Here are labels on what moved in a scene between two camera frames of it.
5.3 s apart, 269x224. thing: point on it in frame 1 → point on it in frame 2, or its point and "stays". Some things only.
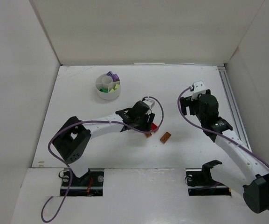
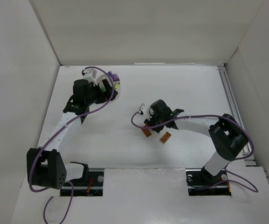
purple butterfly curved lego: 115,78 stays
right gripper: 189,105 → 148,122
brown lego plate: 165,137 stays
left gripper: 146,122 → 105,92
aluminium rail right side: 234,107 stays
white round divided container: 105,81 stays
